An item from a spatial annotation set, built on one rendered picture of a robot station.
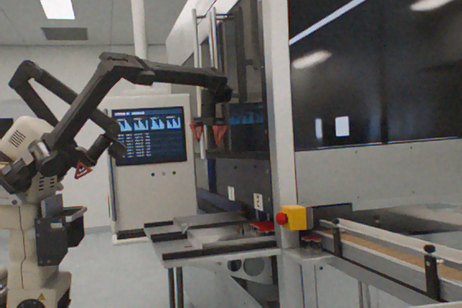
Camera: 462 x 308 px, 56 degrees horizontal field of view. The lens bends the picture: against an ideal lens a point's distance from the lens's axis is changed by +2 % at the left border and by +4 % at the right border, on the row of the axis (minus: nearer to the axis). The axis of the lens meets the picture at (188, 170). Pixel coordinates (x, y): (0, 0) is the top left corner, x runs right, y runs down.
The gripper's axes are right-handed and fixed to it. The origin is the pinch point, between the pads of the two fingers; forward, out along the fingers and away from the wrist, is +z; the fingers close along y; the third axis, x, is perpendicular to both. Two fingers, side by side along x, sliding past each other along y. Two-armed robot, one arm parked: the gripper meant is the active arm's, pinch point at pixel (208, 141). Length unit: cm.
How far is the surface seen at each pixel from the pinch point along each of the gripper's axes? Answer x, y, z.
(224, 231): -5.4, -5.1, 37.1
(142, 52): -38, 81, -38
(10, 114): -170, 532, 30
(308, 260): 10, -49, 31
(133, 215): -19, 69, 50
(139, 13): -40, 84, -58
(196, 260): 27.6, -19.0, 34.6
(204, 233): 1.7, -0.1, 37.2
